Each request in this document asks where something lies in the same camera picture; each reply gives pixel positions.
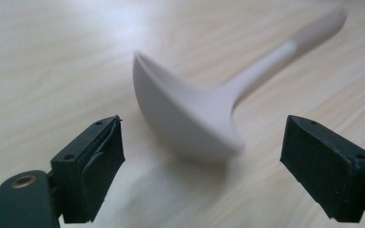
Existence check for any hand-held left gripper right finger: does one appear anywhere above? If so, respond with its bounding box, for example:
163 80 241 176
279 114 365 224

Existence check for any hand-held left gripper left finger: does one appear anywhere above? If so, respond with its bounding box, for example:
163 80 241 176
49 115 126 224

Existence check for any white plastic spoon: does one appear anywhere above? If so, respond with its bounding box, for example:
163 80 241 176
132 8 350 162

